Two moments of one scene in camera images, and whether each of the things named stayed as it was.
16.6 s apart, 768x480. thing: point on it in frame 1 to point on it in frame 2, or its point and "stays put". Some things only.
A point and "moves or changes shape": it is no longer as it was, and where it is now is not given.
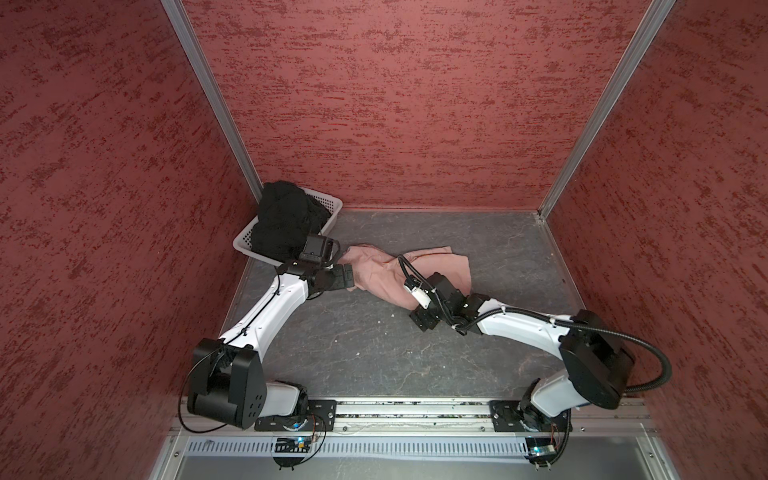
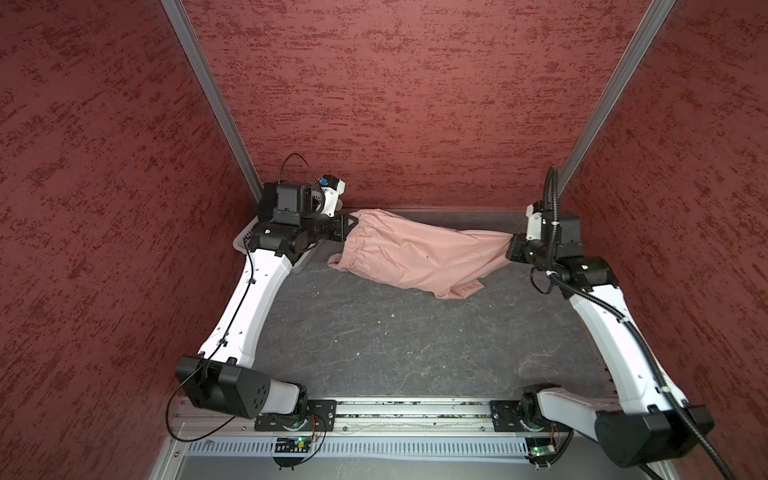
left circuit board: x=296 y=445 stays put
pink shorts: x=382 y=276 moves or changes shape
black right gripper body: x=431 y=316 to x=531 y=251
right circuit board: x=541 y=450 stays put
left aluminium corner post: x=206 y=76 stays put
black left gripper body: x=334 y=278 to x=319 y=225
